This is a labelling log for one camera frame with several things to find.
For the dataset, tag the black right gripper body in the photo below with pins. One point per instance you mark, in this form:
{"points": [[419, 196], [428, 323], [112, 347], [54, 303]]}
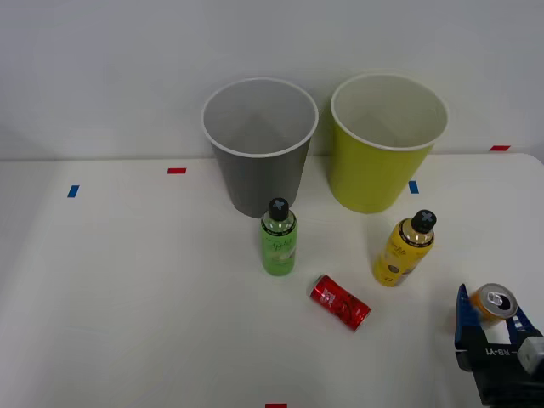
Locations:
{"points": [[497, 374]]}

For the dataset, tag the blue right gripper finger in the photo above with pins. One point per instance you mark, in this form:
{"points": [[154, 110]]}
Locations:
{"points": [[466, 319], [520, 329]]}

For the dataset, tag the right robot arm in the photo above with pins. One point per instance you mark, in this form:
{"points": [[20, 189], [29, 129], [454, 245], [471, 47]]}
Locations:
{"points": [[533, 355]]}

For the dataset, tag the orange drink can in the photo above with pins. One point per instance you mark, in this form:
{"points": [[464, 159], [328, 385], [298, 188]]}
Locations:
{"points": [[495, 304]]}

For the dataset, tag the yellow plastic bottle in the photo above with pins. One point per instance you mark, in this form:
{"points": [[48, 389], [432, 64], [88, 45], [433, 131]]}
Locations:
{"points": [[399, 255]]}

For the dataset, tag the red drink can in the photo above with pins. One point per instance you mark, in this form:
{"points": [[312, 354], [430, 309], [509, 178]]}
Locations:
{"points": [[340, 304]]}

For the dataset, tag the yellow-green plastic waste bin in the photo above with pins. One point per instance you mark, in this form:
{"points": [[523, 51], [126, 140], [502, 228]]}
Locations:
{"points": [[370, 174]]}

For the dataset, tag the green plastic bottle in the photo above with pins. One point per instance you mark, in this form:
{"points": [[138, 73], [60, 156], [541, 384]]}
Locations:
{"points": [[278, 253]]}

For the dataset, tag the grey plastic waste bin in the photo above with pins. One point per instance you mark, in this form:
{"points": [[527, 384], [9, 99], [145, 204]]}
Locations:
{"points": [[255, 183]]}

